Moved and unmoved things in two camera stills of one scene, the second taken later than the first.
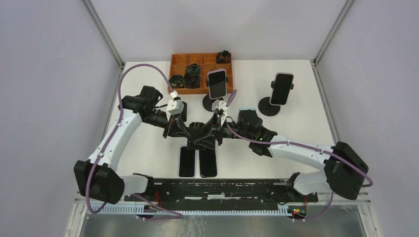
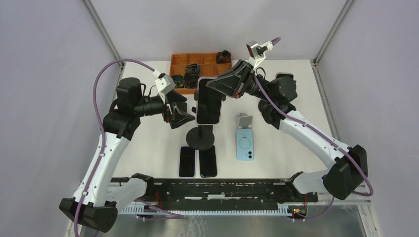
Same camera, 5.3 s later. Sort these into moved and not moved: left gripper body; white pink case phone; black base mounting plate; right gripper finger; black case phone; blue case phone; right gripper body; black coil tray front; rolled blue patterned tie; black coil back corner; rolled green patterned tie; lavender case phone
Moved: left gripper body; blue case phone; right gripper body; right gripper finger; white pink case phone
Not moved: black coil tray front; lavender case phone; rolled blue patterned tie; black case phone; black base mounting plate; rolled green patterned tie; black coil back corner
